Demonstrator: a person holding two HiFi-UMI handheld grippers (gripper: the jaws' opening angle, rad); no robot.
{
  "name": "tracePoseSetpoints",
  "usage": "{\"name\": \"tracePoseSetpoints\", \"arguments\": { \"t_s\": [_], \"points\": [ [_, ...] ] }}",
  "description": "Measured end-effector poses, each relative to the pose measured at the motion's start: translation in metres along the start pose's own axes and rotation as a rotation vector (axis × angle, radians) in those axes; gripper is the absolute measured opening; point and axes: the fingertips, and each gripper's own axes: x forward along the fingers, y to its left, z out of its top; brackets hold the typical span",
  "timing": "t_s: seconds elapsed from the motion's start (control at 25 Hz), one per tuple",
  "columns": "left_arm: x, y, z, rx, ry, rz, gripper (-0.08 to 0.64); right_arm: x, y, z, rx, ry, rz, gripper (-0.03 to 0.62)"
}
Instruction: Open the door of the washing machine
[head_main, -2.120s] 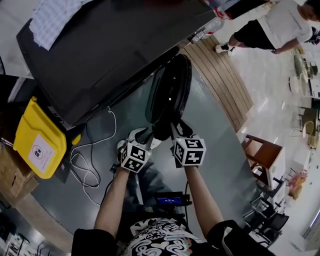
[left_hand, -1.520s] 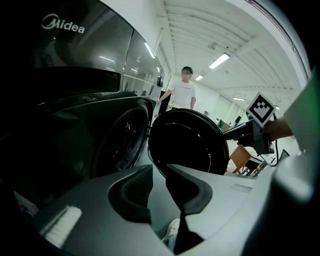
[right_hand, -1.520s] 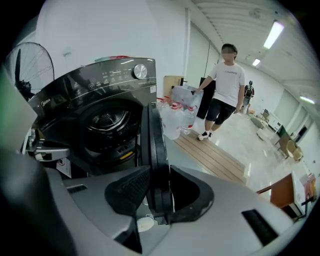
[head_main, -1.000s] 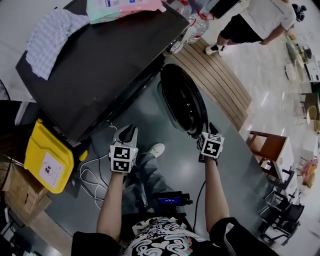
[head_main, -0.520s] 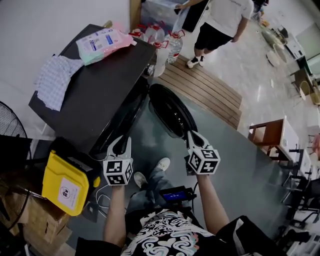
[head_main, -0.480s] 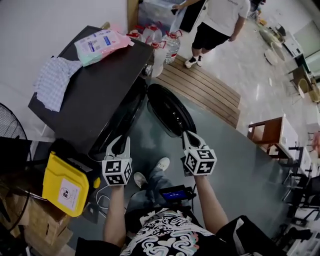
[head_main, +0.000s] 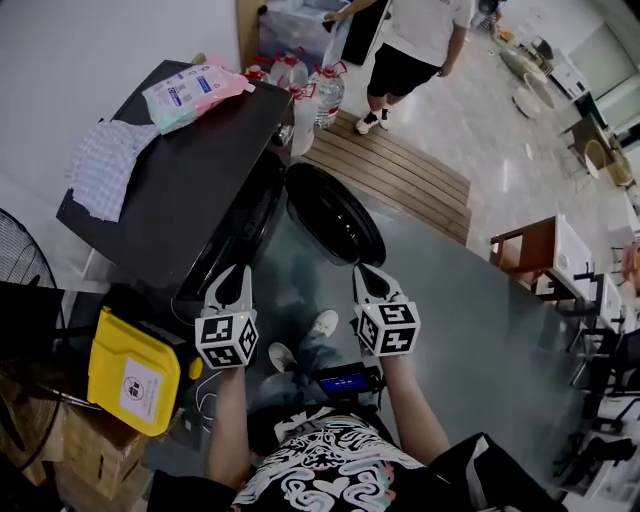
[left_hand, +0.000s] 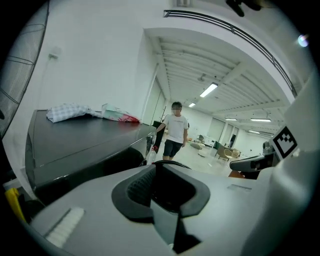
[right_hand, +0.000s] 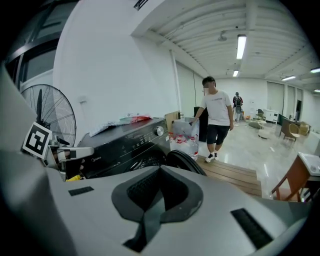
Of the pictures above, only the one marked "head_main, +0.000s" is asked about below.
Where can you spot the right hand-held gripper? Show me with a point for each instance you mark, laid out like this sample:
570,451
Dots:
390,327

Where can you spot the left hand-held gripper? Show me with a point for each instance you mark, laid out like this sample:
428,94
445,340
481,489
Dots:
225,335

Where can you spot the black round washing machine door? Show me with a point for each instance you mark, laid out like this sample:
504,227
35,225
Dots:
330,215

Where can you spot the black washing machine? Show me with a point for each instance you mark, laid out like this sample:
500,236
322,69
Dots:
190,190

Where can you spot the person's left forearm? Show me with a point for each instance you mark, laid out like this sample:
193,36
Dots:
227,425

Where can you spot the person's right forearm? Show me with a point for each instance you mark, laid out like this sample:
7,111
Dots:
412,410

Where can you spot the person's white shoe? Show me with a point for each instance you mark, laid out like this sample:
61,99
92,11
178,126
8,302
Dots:
325,324
281,357

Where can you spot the black device with blue screen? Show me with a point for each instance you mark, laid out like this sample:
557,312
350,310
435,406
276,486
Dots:
345,382

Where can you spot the person's blue jeans legs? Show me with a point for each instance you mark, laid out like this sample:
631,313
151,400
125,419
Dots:
310,365

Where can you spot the wooden slatted steps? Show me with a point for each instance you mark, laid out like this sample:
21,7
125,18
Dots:
395,175

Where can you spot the yellow plastic box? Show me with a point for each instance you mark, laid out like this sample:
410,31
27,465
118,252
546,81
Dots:
135,370

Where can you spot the brown wooden table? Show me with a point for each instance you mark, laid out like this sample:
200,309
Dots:
525,250

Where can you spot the checkered cloth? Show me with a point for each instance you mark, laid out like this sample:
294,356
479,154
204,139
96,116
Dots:
107,167

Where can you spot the person's black printed shirt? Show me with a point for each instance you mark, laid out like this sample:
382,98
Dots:
330,460

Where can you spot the white desk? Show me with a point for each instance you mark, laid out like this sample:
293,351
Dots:
575,255

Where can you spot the black standing fan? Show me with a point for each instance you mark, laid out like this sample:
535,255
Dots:
20,260

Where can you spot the brown cardboard boxes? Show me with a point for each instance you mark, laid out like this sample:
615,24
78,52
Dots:
90,455

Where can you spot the round white stool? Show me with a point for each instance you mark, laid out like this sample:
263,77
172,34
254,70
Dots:
532,95

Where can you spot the black office chair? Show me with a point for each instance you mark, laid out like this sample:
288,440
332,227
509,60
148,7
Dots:
610,380

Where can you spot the wicker chair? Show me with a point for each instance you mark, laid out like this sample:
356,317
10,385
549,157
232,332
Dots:
595,157

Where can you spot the clear plastic storage box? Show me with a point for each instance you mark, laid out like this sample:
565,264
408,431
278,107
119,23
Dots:
295,25

